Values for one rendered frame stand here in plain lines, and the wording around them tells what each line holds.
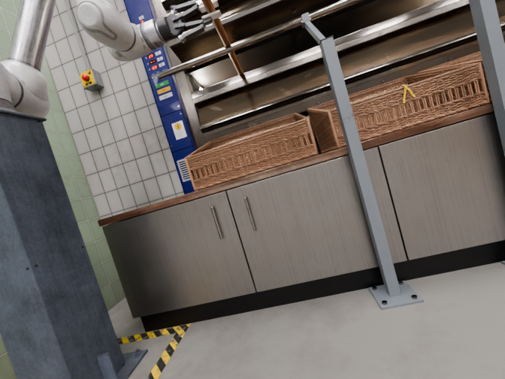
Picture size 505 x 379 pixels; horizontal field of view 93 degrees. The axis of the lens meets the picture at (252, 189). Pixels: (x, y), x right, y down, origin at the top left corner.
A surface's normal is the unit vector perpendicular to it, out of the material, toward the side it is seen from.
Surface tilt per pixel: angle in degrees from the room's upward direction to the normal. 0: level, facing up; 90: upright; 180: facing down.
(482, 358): 0
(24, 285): 90
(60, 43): 90
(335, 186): 90
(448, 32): 70
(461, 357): 0
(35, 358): 90
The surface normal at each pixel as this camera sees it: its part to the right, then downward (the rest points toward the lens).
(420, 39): -0.23, -0.23
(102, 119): -0.15, 0.11
